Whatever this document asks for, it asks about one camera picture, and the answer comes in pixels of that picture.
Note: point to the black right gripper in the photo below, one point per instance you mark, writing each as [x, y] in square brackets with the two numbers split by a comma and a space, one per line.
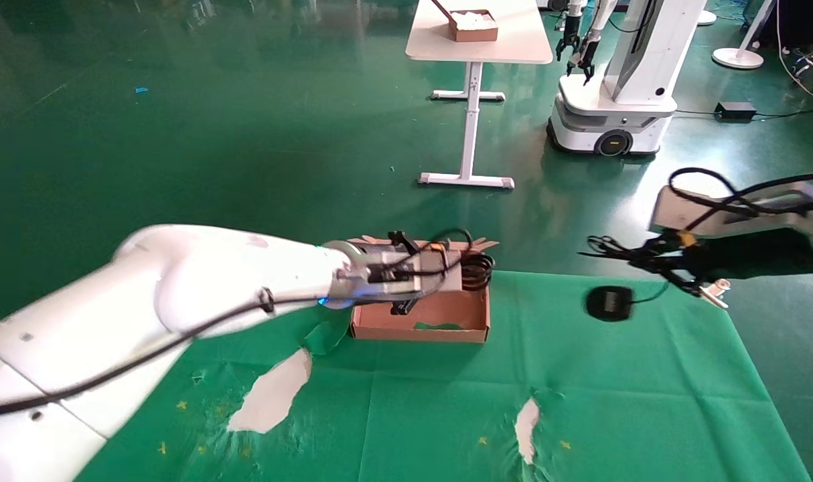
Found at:
[755, 258]

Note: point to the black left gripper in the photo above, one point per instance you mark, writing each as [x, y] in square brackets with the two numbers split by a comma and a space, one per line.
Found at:
[403, 241]

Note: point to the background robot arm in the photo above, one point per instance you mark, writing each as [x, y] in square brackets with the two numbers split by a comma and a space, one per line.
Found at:
[586, 57]
[570, 37]

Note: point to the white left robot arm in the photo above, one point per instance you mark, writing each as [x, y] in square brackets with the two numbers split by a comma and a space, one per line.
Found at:
[145, 301]

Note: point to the open brown cardboard box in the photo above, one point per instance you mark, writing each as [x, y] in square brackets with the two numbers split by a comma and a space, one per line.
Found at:
[447, 311]

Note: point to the small brown cardboard box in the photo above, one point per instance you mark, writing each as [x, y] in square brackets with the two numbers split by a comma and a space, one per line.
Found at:
[473, 35]

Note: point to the silver metal binder clip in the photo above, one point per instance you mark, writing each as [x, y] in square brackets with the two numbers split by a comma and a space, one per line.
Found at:
[718, 289]

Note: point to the green felt tablecloth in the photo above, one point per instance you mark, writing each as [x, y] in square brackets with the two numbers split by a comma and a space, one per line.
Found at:
[413, 402]

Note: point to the black power adapter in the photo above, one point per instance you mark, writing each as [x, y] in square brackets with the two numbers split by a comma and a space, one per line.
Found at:
[734, 111]

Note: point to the white wheeled background robot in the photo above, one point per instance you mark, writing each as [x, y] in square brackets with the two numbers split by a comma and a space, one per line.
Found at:
[621, 100]

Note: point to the white floor stand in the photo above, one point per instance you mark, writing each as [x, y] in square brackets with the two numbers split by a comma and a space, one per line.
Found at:
[738, 59]

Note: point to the white filling material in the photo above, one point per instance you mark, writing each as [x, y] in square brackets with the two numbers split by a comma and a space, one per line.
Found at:
[477, 20]

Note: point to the small white round base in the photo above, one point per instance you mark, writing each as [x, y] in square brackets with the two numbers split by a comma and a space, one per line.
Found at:
[706, 19]

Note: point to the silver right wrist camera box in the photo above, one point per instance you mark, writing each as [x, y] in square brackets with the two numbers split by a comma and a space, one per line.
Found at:
[668, 214]

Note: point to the white pedestal table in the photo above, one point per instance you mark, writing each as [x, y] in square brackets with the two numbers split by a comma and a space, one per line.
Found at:
[513, 47]

